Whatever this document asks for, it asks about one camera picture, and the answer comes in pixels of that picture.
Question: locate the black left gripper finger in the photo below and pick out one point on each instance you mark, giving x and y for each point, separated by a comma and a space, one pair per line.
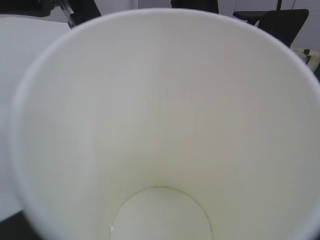
17, 227

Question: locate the white paper cup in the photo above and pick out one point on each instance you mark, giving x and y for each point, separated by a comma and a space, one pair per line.
167, 123

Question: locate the dark chair at left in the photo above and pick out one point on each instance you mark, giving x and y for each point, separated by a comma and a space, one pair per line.
76, 11

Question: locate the dark chair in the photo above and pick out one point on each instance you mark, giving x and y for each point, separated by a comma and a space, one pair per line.
200, 5
76, 11

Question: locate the dark chair at centre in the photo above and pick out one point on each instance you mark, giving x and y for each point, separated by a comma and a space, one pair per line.
200, 5

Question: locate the black office chair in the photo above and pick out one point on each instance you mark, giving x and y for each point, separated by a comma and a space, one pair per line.
284, 25

